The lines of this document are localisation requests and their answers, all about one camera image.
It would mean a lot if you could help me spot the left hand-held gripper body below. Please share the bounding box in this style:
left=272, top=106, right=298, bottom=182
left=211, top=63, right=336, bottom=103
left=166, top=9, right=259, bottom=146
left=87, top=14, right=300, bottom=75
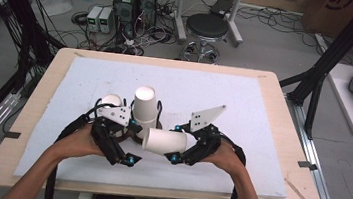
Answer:
left=85, top=101, right=133, bottom=168

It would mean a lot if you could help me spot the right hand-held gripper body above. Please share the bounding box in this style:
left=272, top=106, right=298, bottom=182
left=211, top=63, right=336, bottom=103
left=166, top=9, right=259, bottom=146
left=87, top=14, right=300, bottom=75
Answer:
left=182, top=100, right=228, bottom=170

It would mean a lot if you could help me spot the white paper cup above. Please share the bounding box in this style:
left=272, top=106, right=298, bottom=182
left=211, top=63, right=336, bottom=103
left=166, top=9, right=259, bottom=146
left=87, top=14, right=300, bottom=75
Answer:
left=140, top=126, right=190, bottom=159

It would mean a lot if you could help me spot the tall stack of white cups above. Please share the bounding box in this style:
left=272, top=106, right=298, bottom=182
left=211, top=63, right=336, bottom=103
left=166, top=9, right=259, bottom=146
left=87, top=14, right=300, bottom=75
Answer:
left=128, top=84, right=164, bottom=142

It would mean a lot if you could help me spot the short stack of white cups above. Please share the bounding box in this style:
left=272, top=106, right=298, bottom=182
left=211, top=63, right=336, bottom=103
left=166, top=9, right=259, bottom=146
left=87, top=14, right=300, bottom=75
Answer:
left=99, top=92, right=126, bottom=111

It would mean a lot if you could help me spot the person's right hand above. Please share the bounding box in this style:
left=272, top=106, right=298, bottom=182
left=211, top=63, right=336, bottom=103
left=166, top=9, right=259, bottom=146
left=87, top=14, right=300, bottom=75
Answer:
left=200, top=138, right=249, bottom=181

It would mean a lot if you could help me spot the person's left hand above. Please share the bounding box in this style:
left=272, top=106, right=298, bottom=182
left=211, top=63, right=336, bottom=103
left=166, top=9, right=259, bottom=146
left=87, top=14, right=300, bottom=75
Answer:
left=53, top=119, right=109, bottom=166

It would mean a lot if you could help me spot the white foam mat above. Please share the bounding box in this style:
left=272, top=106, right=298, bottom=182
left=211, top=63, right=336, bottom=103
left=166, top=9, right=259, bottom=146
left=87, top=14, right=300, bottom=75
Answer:
left=13, top=49, right=301, bottom=199

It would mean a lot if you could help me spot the black tape piece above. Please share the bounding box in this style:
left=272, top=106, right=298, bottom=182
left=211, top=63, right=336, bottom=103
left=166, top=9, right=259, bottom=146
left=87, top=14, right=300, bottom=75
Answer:
left=296, top=159, right=319, bottom=172
left=0, top=129, right=23, bottom=145

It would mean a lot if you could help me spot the thin wooden stick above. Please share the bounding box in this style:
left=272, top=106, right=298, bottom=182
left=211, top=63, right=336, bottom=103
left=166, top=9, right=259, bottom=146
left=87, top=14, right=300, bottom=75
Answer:
left=282, top=176, right=310, bottom=199

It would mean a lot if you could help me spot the black round stool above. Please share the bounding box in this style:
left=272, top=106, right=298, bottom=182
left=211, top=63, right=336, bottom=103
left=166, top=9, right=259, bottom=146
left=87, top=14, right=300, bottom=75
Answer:
left=179, top=10, right=232, bottom=67

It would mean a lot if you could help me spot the grey power supply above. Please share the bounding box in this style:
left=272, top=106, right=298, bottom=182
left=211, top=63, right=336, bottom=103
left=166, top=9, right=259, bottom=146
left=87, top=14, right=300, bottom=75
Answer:
left=85, top=4, right=104, bottom=33
left=97, top=5, right=117, bottom=35

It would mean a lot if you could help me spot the white metal stand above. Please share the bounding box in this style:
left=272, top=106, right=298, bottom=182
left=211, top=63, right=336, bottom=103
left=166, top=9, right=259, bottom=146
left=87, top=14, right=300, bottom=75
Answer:
left=170, top=0, right=249, bottom=51

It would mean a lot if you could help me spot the black computer tower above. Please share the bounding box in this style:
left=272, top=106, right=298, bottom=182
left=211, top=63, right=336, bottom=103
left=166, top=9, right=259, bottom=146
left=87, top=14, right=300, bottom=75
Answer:
left=135, top=0, right=160, bottom=28
left=108, top=0, right=139, bottom=38

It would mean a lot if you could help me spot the black flat device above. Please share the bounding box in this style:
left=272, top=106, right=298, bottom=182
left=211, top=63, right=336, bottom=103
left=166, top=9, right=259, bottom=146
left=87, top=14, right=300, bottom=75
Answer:
left=208, top=0, right=234, bottom=19

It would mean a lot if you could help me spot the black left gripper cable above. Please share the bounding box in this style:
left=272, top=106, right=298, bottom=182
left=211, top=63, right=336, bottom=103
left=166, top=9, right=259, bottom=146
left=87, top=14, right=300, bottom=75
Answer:
left=43, top=94, right=118, bottom=199

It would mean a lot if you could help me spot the coiled black cable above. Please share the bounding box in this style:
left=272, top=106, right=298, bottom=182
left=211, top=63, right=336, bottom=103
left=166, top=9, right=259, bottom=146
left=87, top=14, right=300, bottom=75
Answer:
left=69, top=9, right=90, bottom=27

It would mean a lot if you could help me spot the black frame with cables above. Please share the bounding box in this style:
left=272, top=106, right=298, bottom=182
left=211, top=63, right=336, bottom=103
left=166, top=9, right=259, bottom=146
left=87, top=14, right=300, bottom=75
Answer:
left=0, top=0, right=70, bottom=164

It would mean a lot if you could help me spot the black frame post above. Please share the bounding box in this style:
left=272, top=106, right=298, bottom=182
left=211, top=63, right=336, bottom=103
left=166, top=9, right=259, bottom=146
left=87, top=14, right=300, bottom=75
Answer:
left=273, top=0, right=353, bottom=145

